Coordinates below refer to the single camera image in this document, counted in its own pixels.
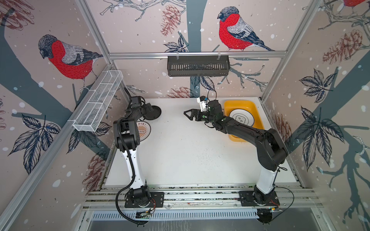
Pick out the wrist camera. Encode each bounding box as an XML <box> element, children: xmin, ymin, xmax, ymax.
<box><xmin>197</xmin><ymin>96</ymin><xmax>208</xmax><ymax>112</ymax></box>
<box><xmin>131</xmin><ymin>96</ymin><xmax>146</xmax><ymax>108</ymax></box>

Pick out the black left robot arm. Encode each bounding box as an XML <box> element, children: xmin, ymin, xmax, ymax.
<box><xmin>113</xmin><ymin>96</ymin><xmax>153</xmax><ymax>207</ymax></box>

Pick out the yellow plastic bin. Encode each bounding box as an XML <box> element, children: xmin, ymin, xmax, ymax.
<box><xmin>224</xmin><ymin>100</ymin><xmax>265</xmax><ymax>130</ymax></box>

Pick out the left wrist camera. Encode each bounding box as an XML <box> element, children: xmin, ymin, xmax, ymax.
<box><xmin>131</xmin><ymin>96</ymin><xmax>146</xmax><ymax>108</ymax></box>

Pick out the small black plate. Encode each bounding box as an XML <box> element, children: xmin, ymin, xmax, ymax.
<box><xmin>143</xmin><ymin>105</ymin><xmax>161</xmax><ymax>120</ymax></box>

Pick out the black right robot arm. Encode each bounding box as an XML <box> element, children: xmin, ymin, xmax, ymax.
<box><xmin>184</xmin><ymin>96</ymin><xmax>289</xmax><ymax>206</ymax></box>

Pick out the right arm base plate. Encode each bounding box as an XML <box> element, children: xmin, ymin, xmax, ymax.
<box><xmin>239</xmin><ymin>190</ymin><xmax>280</xmax><ymax>207</ymax></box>

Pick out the black hanging wire basket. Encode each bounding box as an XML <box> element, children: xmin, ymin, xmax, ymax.
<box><xmin>167</xmin><ymin>55</ymin><xmax>230</xmax><ymax>77</ymax></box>

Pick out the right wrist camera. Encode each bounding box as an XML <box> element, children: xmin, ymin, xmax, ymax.
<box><xmin>197</xmin><ymin>96</ymin><xmax>208</xmax><ymax>112</ymax></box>

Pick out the orange sunburst plate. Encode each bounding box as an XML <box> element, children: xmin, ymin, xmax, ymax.
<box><xmin>136</xmin><ymin>121</ymin><xmax>151</xmax><ymax>141</ymax></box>

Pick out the left black cable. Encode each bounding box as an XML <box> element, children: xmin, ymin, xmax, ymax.
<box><xmin>115</xmin><ymin>86</ymin><xmax>154</xmax><ymax>226</ymax></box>

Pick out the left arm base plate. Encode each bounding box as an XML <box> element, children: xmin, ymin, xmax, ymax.
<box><xmin>124</xmin><ymin>192</ymin><xmax>164</xmax><ymax>208</ymax></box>

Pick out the white plate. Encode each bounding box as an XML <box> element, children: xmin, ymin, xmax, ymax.
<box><xmin>229</xmin><ymin>109</ymin><xmax>255</xmax><ymax>127</ymax></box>

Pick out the aluminium rail bed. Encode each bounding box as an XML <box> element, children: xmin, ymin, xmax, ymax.
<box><xmin>82</xmin><ymin>184</ymin><xmax>323</xmax><ymax>210</ymax></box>

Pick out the white mesh wall shelf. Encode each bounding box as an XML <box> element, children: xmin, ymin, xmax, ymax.
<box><xmin>73</xmin><ymin>70</ymin><xmax>123</xmax><ymax>132</ymax></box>

